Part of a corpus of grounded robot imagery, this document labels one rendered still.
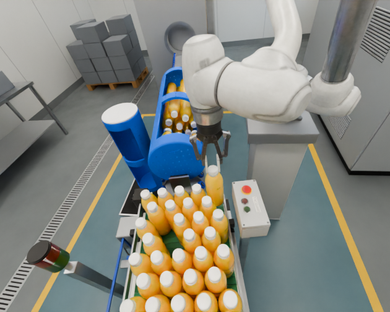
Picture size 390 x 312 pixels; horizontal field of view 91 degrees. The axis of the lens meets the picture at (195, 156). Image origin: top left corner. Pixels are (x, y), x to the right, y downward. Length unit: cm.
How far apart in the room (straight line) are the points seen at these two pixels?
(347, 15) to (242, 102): 57
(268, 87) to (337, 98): 72
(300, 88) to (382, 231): 203
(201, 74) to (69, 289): 205
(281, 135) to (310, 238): 113
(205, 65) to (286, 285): 168
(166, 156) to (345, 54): 80
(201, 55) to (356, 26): 60
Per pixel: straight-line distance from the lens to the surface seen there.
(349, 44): 95
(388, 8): 238
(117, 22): 475
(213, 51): 46
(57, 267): 79
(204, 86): 45
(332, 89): 105
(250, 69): 41
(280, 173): 146
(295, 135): 116
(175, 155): 90
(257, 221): 76
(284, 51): 44
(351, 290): 201
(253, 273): 184
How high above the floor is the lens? 178
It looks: 45 degrees down
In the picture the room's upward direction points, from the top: 10 degrees counter-clockwise
